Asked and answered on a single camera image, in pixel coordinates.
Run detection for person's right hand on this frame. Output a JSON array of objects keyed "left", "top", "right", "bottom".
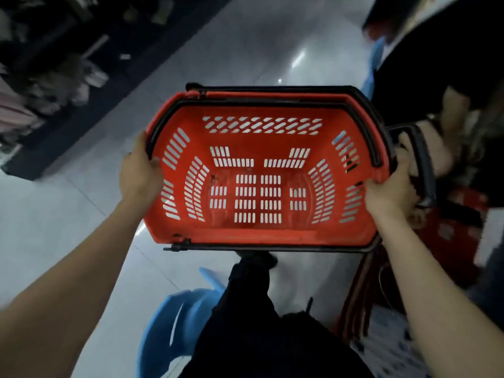
[{"left": 364, "top": 147, "right": 419, "bottom": 221}]

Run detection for person's left hand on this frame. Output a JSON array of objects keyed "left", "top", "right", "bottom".
[{"left": 119, "top": 131, "right": 164, "bottom": 211}]

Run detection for red plastic shopping basket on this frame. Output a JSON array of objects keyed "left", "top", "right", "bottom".
[{"left": 143, "top": 82, "right": 395, "bottom": 254}]

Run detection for person's left forearm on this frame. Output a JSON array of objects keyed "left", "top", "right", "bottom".
[{"left": 0, "top": 201, "right": 155, "bottom": 378}]

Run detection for person's right forearm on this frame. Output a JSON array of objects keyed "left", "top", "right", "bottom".
[{"left": 373, "top": 210, "right": 504, "bottom": 378}]

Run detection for stack of dark red baskets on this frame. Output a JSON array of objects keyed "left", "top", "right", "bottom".
[{"left": 338, "top": 238, "right": 410, "bottom": 345}]

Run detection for dark shelf with goods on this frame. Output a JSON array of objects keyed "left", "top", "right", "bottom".
[{"left": 0, "top": 0, "right": 237, "bottom": 181}]

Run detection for white patterned mat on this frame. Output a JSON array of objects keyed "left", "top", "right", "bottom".
[{"left": 352, "top": 306, "right": 435, "bottom": 378}]

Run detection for person's black trousers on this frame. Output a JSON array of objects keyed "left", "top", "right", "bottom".
[{"left": 179, "top": 251, "right": 375, "bottom": 378}]

